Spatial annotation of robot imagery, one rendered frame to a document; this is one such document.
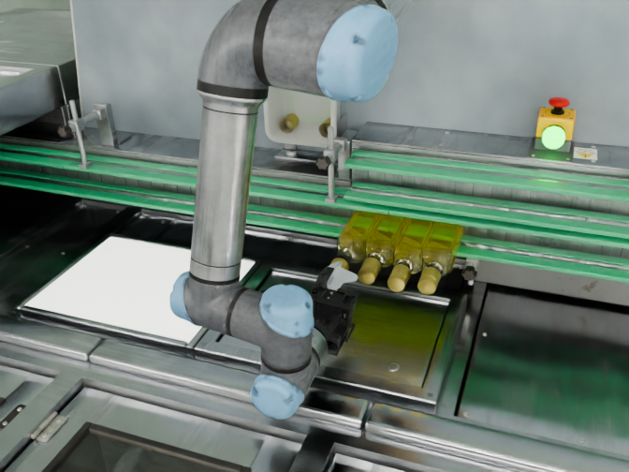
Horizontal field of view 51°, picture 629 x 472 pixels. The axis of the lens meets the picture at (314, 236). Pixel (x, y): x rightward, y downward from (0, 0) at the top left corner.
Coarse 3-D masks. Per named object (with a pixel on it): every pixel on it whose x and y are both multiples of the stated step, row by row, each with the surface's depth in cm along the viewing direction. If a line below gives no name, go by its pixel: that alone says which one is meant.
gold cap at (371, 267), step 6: (366, 258) 128; (372, 258) 127; (366, 264) 126; (372, 264) 126; (378, 264) 127; (360, 270) 125; (366, 270) 124; (372, 270) 124; (378, 270) 126; (360, 276) 125; (366, 276) 125; (372, 276) 124; (366, 282) 125; (372, 282) 125
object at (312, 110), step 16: (272, 96) 153; (288, 96) 156; (304, 96) 155; (320, 96) 153; (272, 112) 154; (288, 112) 158; (304, 112) 157; (320, 112) 155; (336, 112) 147; (272, 128) 155; (304, 128) 158; (336, 128) 149; (304, 144) 153; (320, 144) 151
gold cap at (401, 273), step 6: (396, 270) 124; (402, 270) 124; (408, 270) 125; (390, 276) 123; (396, 276) 122; (402, 276) 123; (408, 276) 125; (390, 282) 123; (396, 282) 123; (402, 282) 122; (390, 288) 124; (396, 288) 124; (402, 288) 123
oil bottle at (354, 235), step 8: (352, 216) 140; (360, 216) 140; (368, 216) 140; (376, 216) 140; (352, 224) 137; (360, 224) 137; (368, 224) 137; (344, 232) 134; (352, 232) 134; (360, 232) 134; (368, 232) 135; (344, 240) 132; (352, 240) 132; (360, 240) 132; (352, 248) 131; (360, 248) 132; (360, 256) 132
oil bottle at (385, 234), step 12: (384, 216) 140; (396, 216) 139; (384, 228) 135; (396, 228) 135; (372, 240) 131; (384, 240) 131; (396, 240) 133; (372, 252) 130; (384, 252) 129; (384, 264) 131
